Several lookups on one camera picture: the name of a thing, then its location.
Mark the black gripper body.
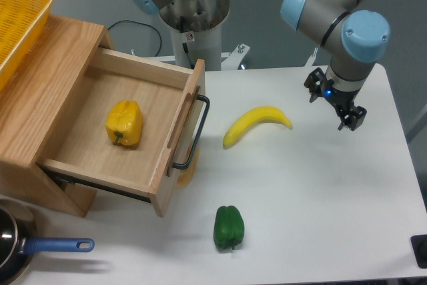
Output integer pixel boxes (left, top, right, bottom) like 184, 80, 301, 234
321, 70, 361, 114

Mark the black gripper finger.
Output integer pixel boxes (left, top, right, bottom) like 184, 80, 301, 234
338, 105, 367, 131
304, 67, 326, 103

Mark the wooden top drawer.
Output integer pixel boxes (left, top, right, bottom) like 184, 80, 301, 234
38, 49, 208, 216

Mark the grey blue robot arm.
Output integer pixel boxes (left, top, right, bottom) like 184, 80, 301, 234
133, 0, 390, 130

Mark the wooden drawer cabinet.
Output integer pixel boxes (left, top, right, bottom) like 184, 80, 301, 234
1, 15, 113, 217

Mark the yellow banana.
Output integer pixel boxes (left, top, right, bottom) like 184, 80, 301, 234
222, 106, 293, 149

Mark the black corner device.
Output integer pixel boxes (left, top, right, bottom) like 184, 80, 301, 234
410, 234, 427, 269

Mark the triangular pastry bread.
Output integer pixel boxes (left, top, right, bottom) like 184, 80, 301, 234
175, 148, 199, 189

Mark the green bell pepper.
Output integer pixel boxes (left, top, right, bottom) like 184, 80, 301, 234
213, 206, 245, 250

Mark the yellow bell pepper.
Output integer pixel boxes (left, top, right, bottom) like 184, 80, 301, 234
105, 100, 143, 148

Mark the yellow plastic basket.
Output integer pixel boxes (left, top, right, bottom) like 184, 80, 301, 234
1, 0, 54, 88

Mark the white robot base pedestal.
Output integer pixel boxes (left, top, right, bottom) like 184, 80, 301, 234
133, 0, 250, 71

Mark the black cable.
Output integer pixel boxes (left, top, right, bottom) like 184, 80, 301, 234
107, 19, 163, 58

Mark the blue handled frying pan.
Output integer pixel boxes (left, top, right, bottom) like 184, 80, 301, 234
1, 199, 95, 284

